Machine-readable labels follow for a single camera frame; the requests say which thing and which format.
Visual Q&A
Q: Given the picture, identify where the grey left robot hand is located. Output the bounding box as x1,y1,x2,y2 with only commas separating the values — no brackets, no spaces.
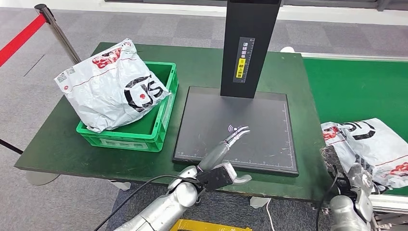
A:
197,125,253,187

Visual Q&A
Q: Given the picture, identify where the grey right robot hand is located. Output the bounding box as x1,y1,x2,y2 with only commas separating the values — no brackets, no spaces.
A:
346,155,385,196

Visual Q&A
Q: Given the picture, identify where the pale round table foot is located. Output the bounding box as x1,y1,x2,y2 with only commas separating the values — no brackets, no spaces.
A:
25,171,60,187

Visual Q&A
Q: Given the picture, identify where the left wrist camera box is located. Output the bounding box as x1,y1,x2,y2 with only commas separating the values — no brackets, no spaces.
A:
195,162,238,193

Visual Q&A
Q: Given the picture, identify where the black camera cable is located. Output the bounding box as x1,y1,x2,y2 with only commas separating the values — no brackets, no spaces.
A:
93,173,204,231
315,166,340,231

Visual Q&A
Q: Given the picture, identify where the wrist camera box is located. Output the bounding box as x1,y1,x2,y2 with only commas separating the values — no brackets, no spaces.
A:
195,162,238,193
319,145,348,189

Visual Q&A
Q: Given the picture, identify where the green plastic crate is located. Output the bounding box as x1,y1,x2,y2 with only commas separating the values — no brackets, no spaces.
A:
76,61,179,153

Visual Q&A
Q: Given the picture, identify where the black right camera cable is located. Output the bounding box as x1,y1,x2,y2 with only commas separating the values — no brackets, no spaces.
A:
315,166,340,231

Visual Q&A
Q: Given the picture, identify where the black barrier strap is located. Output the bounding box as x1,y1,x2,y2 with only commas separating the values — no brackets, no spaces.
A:
0,139,24,155

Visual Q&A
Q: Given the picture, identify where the black left camera cable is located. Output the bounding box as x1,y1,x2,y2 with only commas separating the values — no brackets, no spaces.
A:
93,173,204,231

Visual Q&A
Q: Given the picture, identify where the steel stanchion post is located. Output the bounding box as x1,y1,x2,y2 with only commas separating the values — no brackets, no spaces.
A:
34,3,82,64

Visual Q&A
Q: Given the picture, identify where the thin white cable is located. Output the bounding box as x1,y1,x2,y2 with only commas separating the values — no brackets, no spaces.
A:
265,198,275,231

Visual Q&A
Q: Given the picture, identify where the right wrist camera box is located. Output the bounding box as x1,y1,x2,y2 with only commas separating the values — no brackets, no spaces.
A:
319,145,348,189

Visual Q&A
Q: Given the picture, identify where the red barrier belt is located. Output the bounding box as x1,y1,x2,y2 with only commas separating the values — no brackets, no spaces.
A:
0,14,47,67

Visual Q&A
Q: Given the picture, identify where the green conveyor belt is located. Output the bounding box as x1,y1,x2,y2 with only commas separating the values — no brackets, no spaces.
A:
303,57,408,197

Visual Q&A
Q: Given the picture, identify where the black inbound scanner machine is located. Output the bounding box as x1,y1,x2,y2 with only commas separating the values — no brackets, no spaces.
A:
172,0,300,178

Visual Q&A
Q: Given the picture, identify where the yellow taped block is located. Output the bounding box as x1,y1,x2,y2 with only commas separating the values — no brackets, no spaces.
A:
170,219,253,231

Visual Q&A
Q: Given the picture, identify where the white poly mailer parcel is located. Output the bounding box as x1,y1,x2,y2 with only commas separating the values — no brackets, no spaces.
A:
54,38,172,134
321,118,408,190

